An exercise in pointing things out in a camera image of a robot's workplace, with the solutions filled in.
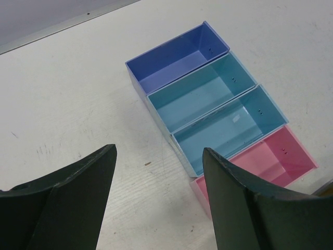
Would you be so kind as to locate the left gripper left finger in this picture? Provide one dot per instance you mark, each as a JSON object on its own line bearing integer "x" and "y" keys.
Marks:
{"x": 61, "y": 210}

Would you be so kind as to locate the light blue toothbrush bin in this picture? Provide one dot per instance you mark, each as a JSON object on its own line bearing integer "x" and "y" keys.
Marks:
{"x": 228, "y": 129}

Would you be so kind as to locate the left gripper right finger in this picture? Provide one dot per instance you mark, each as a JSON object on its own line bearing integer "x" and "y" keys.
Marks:
{"x": 251, "y": 213}

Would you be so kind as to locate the light blue toothpaste bin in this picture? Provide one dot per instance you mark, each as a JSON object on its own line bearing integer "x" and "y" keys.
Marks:
{"x": 201, "y": 91}

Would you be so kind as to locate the pink bin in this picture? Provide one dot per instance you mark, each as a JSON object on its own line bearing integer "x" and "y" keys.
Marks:
{"x": 278, "y": 158}

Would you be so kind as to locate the dark blue bin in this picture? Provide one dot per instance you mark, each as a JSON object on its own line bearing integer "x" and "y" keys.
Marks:
{"x": 176, "y": 58}

